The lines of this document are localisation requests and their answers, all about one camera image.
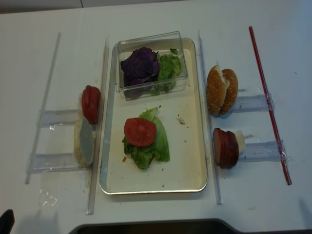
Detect clear holder upper right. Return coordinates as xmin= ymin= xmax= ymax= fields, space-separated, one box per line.
xmin=232 ymin=94 xmax=274 ymax=113

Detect white bread slices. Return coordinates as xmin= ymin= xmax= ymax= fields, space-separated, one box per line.
xmin=74 ymin=117 xmax=95 ymax=167

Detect clear holder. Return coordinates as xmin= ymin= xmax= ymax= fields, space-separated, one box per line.
xmin=26 ymin=153 xmax=86 ymax=174
xmin=36 ymin=110 xmax=79 ymax=127
xmin=232 ymin=94 xmax=274 ymax=113
xmin=238 ymin=140 xmax=287 ymax=162

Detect clear rail right of tray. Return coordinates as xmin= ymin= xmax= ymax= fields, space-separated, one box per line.
xmin=197 ymin=31 xmax=223 ymax=205

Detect clear holder upper left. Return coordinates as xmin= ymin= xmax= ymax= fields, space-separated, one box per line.
xmin=36 ymin=110 xmax=79 ymax=127

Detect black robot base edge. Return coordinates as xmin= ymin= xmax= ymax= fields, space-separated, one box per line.
xmin=70 ymin=220 xmax=241 ymax=234

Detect sesame bun right half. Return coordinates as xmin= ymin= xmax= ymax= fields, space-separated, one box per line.
xmin=219 ymin=69 xmax=238 ymax=115

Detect red plastic strip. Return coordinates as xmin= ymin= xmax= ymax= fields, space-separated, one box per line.
xmin=249 ymin=26 xmax=292 ymax=186

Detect sliced tomato stack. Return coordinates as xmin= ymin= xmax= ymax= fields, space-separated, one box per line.
xmin=81 ymin=85 xmax=101 ymax=124

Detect dark red meat slices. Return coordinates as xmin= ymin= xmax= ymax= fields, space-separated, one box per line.
xmin=213 ymin=128 xmax=239 ymax=169

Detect clear plastic box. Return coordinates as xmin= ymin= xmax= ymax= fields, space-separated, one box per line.
xmin=116 ymin=31 xmax=188 ymax=100

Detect green lettuce leaf on tray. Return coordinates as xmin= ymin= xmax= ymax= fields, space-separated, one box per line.
xmin=122 ymin=107 xmax=170 ymax=170

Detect purple cabbage leaf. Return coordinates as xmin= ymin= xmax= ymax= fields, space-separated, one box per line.
xmin=120 ymin=47 xmax=160 ymax=87

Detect white metal tray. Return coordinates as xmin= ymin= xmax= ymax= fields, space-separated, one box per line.
xmin=99 ymin=38 xmax=210 ymax=195

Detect sesame bun half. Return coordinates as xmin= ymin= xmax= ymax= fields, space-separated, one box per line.
xmin=219 ymin=69 xmax=238 ymax=115
xmin=206 ymin=65 xmax=227 ymax=115

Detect clear rail of tray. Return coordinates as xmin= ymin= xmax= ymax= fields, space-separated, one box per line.
xmin=86 ymin=37 xmax=109 ymax=215
xmin=197 ymin=31 xmax=223 ymax=205

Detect tomato slice on lettuce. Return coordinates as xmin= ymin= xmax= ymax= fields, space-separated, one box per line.
xmin=124 ymin=117 xmax=156 ymax=147

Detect clear holder lower left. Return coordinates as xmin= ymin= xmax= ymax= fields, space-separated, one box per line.
xmin=26 ymin=153 xmax=86 ymax=174

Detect clear rail left of tray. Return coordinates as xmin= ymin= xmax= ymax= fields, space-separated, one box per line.
xmin=86 ymin=37 xmax=109 ymax=215

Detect sesame bun left half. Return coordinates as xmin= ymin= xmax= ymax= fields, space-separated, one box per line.
xmin=206 ymin=65 xmax=227 ymax=115

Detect white cheese piece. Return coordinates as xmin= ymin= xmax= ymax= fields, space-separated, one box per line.
xmin=234 ymin=130 xmax=246 ymax=154

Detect clear holder lower right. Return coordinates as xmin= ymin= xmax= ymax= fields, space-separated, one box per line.
xmin=238 ymin=140 xmax=287 ymax=162

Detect clear far left strip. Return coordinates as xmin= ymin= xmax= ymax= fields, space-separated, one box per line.
xmin=24 ymin=32 xmax=61 ymax=185

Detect black object bottom left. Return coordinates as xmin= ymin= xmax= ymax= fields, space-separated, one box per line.
xmin=0 ymin=209 xmax=15 ymax=234

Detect green lettuce in box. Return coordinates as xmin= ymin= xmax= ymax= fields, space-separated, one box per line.
xmin=150 ymin=48 xmax=181 ymax=95

